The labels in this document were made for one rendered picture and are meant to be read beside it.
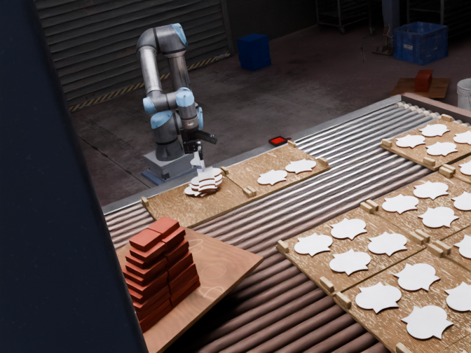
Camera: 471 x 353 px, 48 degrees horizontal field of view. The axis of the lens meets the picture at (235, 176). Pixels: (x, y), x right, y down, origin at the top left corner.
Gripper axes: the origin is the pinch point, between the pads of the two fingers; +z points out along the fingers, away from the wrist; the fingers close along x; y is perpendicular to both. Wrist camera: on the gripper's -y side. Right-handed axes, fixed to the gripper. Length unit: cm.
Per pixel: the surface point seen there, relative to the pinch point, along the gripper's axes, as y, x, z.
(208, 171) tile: -1.4, -1.1, 4.6
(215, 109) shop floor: -18, -346, 104
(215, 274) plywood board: 2, 80, 1
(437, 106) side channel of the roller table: -127, -34, 10
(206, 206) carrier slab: 2.2, 19.1, 11.0
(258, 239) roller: -16, 48, 13
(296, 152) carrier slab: -45.9, -16.0, 11.0
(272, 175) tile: -30.0, 4.6, 9.9
